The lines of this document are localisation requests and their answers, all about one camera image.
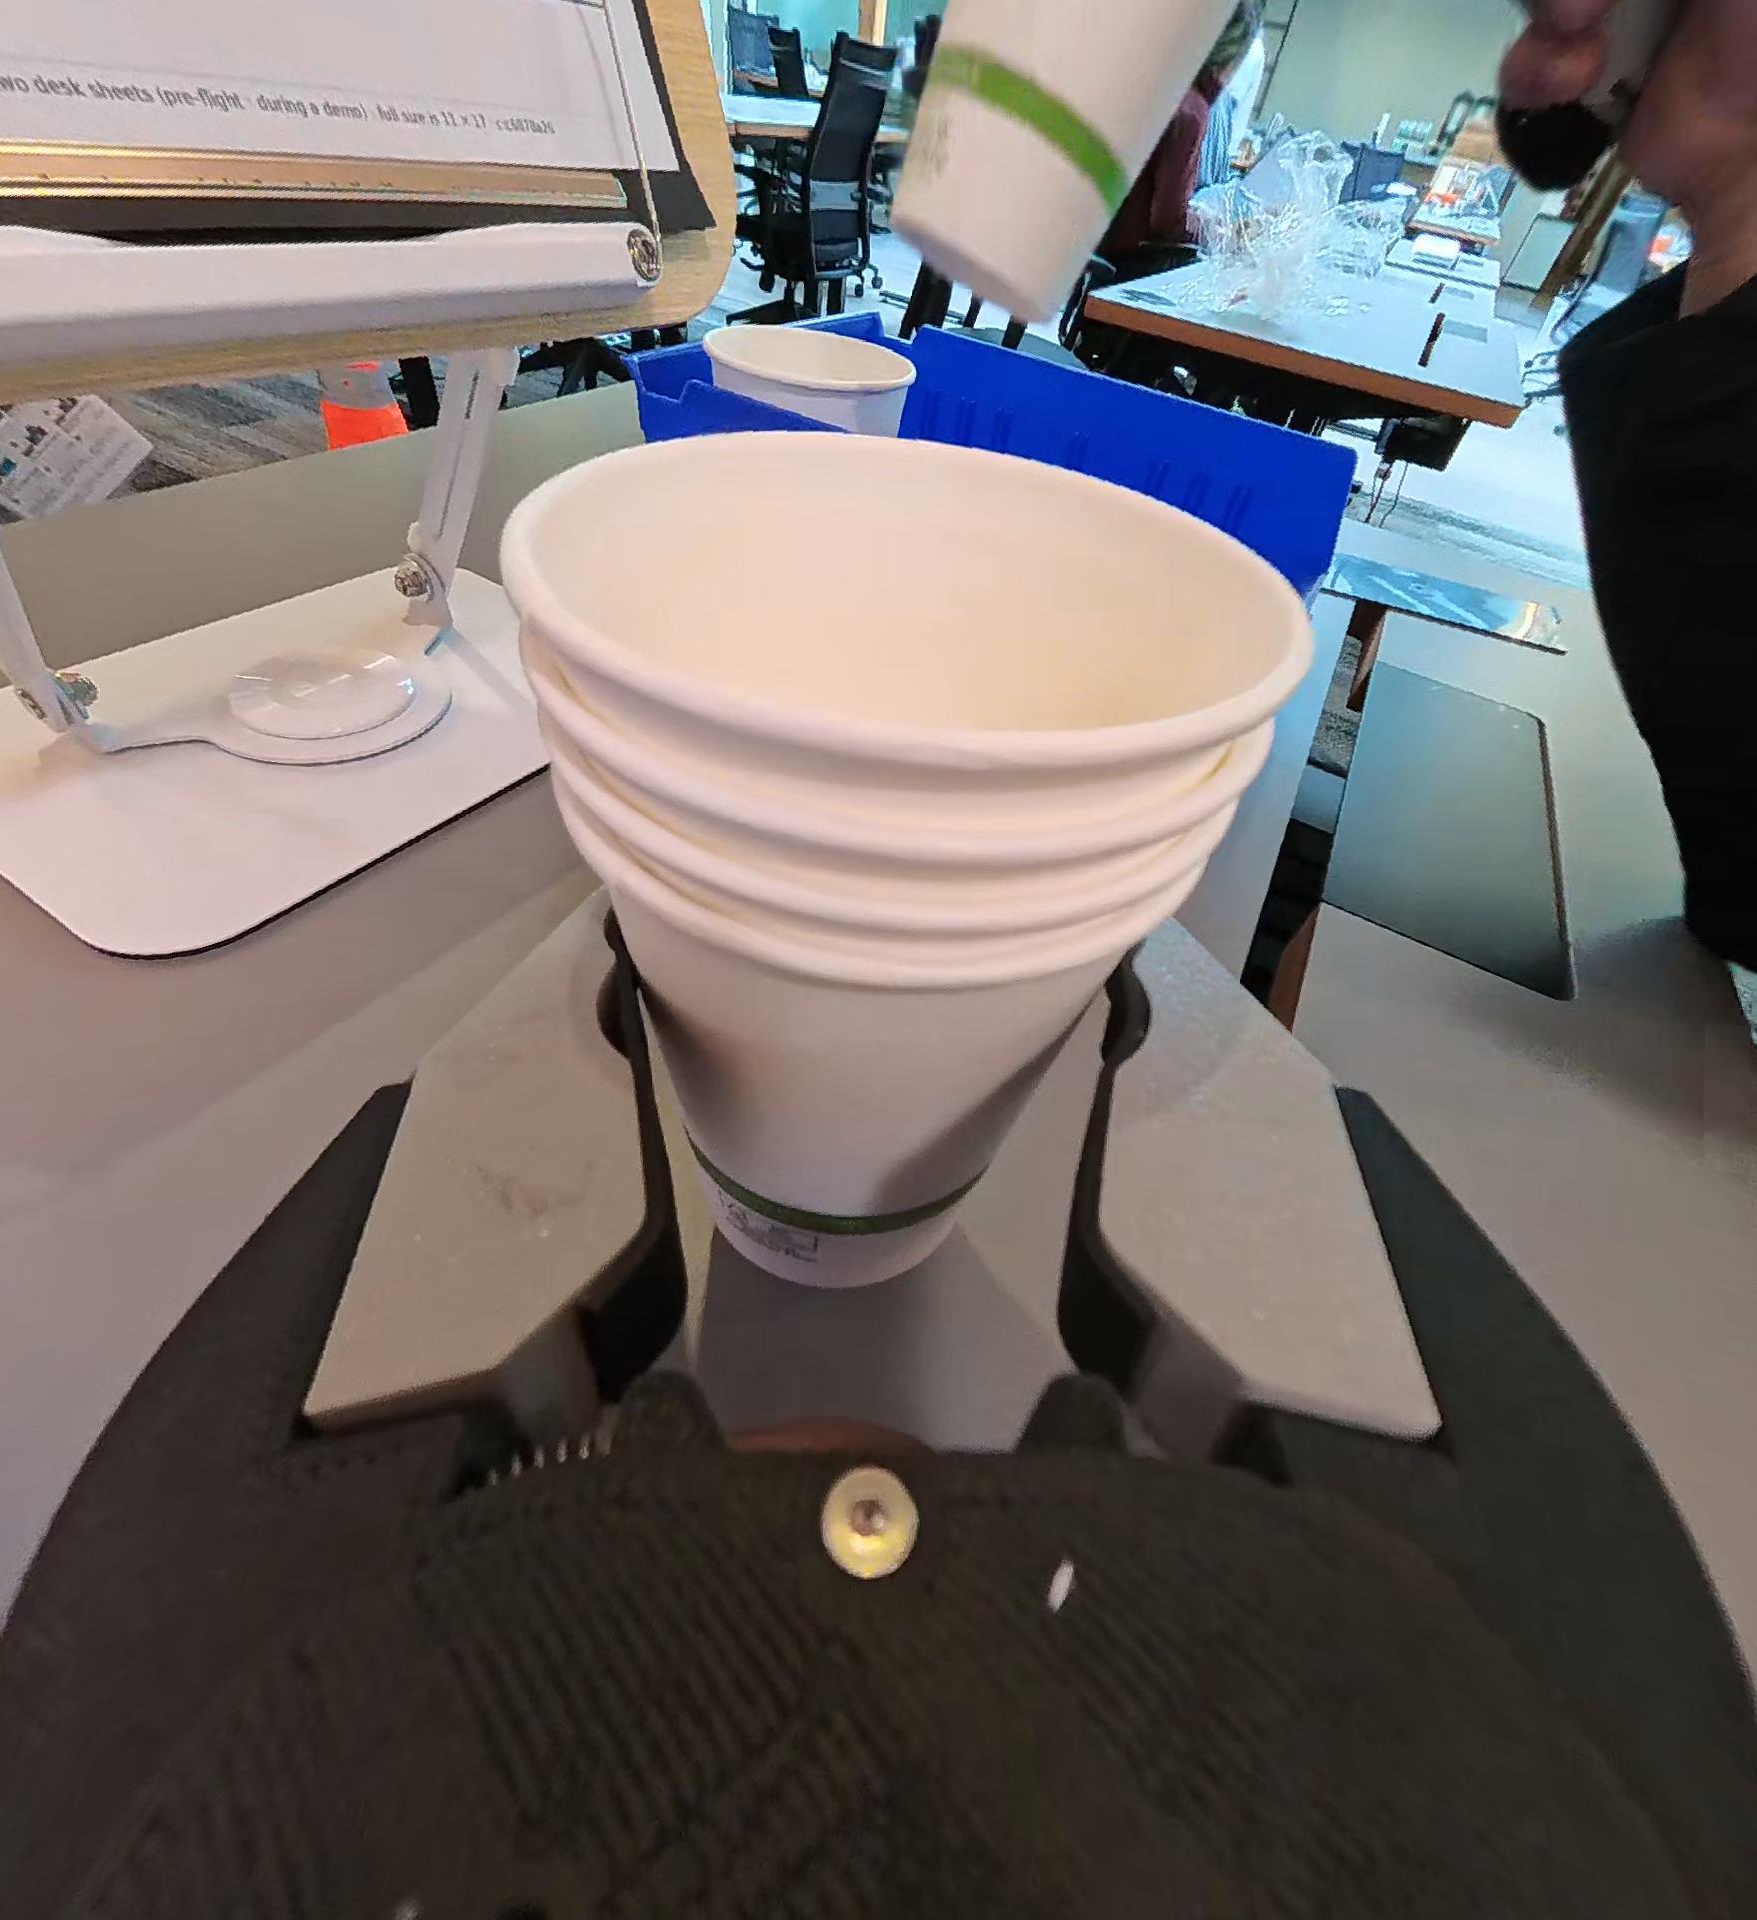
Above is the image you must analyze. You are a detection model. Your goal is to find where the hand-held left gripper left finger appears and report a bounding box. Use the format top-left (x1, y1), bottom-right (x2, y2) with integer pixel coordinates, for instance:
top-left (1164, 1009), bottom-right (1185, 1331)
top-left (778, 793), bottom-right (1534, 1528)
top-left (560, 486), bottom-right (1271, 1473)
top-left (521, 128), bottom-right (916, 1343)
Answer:
top-left (303, 908), bottom-right (693, 1443)

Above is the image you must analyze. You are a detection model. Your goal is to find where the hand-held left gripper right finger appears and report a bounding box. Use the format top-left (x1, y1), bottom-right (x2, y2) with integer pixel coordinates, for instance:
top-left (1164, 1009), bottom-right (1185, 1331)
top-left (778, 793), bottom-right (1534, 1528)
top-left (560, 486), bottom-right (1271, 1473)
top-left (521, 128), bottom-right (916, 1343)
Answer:
top-left (1058, 917), bottom-right (1443, 1461)

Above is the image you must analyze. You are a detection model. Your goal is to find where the white paper cup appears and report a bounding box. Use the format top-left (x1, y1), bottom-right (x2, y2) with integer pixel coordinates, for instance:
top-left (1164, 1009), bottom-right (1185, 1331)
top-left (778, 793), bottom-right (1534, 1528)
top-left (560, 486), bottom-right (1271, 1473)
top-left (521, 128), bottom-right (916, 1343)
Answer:
top-left (544, 737), bottom-right (1241, 924)
top-left (521, 636), bottom-right (1279, 860)
top-left (701, 325), bottom-right (920, 443)
top-left (888, 0), bottom-right (1239, 321)
top-left (576, 817), bottom-right (1213, 1288)
top-left (500, 434), bottom-right (1318, 781)

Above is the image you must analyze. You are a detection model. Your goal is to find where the blue plastic bin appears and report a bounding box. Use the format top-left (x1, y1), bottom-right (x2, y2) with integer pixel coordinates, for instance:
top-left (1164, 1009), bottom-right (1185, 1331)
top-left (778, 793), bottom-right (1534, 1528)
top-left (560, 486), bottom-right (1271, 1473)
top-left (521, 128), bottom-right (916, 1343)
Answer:
top-left (623, 312), bottom-right (1360, 602)

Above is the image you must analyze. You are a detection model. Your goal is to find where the person's right hand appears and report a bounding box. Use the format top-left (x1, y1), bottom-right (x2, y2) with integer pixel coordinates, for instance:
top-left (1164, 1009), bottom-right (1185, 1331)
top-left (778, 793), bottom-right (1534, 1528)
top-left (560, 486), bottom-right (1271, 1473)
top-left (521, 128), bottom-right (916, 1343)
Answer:
top-left (1508, 0), bottom-right (1757, 321)

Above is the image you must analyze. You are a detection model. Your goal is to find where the clear plastic bag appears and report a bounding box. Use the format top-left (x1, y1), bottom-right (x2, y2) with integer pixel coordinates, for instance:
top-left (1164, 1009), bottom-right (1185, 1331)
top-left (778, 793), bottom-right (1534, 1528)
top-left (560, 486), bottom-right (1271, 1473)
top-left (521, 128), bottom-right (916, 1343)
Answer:
top-left (1192, 132), bottom-right (1408, 321)

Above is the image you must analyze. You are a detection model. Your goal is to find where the white desk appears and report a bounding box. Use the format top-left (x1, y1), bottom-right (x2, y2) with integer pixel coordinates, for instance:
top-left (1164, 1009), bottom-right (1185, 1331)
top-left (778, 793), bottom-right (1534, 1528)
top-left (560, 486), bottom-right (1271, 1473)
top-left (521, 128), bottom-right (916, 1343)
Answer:
top-left (1083, 248), bottom-right (1527, 434)

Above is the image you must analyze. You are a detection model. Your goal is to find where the wooden document stand white base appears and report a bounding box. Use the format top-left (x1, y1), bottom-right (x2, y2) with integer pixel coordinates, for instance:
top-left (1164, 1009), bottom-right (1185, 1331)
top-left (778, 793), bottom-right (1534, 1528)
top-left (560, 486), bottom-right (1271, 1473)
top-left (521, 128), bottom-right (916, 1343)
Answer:
top-left (0, 0), bottom-right (738, 957)

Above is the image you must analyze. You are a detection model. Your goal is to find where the black office chair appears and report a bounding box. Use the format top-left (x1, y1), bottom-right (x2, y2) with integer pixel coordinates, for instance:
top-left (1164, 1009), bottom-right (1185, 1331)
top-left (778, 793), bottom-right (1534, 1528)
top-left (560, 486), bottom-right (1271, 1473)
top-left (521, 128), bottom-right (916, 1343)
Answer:
top-left (778, 38), bottom-right (903, 325)

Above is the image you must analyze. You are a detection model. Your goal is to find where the orange traffic cone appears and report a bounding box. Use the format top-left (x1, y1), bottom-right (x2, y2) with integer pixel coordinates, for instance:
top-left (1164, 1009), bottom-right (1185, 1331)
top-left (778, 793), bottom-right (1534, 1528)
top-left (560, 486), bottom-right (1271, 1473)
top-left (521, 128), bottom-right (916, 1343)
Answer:
top-left (319, 359), bottom-right (411, 448)

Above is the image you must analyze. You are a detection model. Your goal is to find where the printed paper sheet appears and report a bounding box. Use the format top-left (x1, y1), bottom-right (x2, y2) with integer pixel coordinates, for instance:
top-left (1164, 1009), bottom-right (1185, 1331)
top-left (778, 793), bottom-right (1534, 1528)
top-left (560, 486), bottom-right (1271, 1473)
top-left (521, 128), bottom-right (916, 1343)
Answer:
top-left (0, 395), bottom-right (156, 519)

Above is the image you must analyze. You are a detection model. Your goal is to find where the printed instruction sheet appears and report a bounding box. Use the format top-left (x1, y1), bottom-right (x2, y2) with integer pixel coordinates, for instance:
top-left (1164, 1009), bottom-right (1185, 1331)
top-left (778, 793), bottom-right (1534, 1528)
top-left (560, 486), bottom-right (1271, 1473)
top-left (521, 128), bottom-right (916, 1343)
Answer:
top-left (0, 0), bottom-right (636, 172)

